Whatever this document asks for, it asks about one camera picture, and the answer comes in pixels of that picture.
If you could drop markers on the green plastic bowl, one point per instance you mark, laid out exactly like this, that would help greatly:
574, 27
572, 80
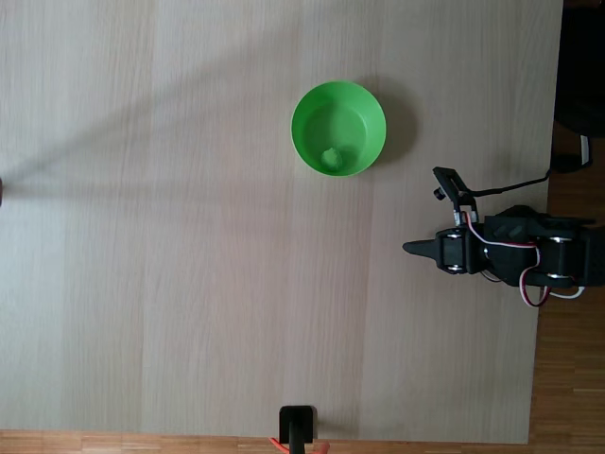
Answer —
338, 123

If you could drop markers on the grey chair leg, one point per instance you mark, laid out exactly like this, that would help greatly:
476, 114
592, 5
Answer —
585, 151

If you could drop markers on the black office chair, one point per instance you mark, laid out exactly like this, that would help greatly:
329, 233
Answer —
581, 57

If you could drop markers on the green pompom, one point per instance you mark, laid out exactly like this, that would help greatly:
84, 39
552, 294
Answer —
331, 158

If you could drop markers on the black table clamp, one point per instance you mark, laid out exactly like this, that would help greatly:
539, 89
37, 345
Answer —
297, 421

